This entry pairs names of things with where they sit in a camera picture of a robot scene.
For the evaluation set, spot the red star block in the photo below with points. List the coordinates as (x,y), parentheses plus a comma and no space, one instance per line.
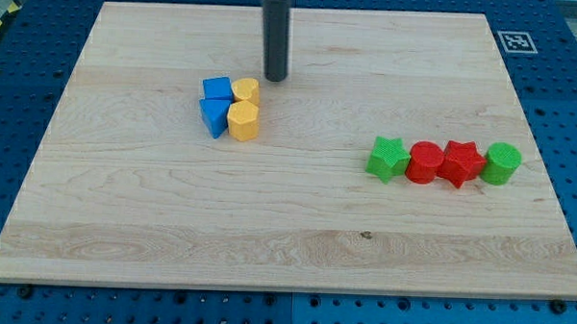
(461,162)

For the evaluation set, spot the red cylinder block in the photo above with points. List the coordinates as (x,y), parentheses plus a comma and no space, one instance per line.
(426,158)

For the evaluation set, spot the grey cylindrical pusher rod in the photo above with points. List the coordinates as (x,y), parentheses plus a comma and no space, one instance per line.
(275,14)

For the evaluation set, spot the green star block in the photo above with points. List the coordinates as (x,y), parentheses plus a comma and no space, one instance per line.
(388,158)

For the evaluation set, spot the white fiducial marker tag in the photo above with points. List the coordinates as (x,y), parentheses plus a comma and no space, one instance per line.
(517,42)

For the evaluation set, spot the yellow hexagon block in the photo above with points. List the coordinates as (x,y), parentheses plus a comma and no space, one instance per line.
(243,120)

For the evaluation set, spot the yellow black hazard tape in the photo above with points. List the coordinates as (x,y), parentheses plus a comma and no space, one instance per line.
(9,15)

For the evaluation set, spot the blue cube block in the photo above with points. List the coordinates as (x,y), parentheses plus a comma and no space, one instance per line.
(219,88)

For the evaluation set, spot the yellow heart block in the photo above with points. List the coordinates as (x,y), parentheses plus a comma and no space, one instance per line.
(246,89)

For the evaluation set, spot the green cylinder block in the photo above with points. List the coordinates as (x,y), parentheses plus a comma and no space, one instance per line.
(503,160)

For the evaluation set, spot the blue triangle block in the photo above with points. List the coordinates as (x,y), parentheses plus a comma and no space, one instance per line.
(214,114)

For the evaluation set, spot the wooden board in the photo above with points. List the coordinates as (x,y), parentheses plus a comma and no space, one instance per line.
(129,189)

